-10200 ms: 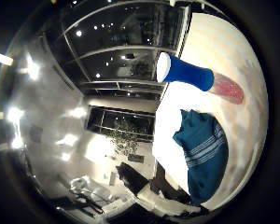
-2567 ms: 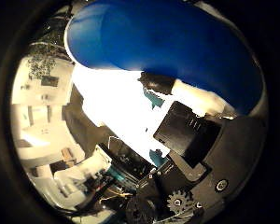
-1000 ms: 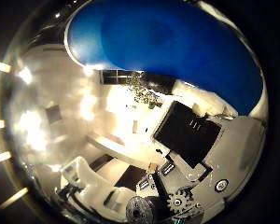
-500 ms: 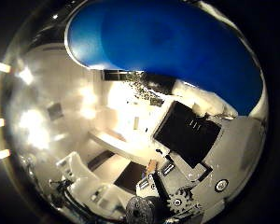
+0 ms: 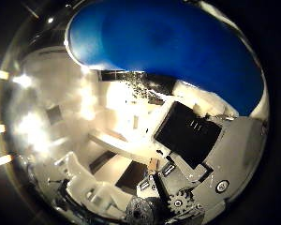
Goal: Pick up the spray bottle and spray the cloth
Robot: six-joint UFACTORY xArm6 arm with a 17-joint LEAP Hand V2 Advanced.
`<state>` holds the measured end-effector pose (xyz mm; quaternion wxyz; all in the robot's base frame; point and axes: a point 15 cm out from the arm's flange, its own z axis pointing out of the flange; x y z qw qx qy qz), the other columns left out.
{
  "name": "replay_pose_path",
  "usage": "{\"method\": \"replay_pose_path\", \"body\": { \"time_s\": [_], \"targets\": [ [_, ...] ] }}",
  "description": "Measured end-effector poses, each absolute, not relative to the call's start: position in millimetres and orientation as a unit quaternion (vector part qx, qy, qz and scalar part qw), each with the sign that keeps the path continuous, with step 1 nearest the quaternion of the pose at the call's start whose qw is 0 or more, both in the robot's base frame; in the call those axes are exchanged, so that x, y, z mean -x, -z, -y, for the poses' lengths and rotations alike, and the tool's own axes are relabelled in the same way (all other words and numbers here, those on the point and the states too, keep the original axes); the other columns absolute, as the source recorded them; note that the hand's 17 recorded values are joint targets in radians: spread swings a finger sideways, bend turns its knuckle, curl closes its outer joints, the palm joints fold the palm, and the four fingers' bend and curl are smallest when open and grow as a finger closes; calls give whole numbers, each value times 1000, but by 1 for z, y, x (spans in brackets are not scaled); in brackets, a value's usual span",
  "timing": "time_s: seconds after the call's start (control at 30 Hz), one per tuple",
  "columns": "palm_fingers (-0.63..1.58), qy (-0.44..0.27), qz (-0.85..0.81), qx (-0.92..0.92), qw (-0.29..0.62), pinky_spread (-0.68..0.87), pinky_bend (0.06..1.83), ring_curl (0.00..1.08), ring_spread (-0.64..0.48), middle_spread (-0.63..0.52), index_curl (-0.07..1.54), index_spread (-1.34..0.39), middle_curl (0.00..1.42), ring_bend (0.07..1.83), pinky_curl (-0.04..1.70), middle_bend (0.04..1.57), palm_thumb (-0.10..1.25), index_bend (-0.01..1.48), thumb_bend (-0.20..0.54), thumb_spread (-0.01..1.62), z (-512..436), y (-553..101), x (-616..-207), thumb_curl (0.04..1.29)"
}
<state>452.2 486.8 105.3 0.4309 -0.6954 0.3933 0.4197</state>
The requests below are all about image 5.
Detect green leafy plant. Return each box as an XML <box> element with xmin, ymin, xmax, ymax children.
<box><xmin>124</xmin><ymin>70</ymin><xmax>166</xmax><ymax>106</ymax></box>

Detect black framed window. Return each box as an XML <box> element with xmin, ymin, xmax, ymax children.
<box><xmin>98</xmin><ymin>69</ymin><xmax>145</xmax><ymax>83</ymax></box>

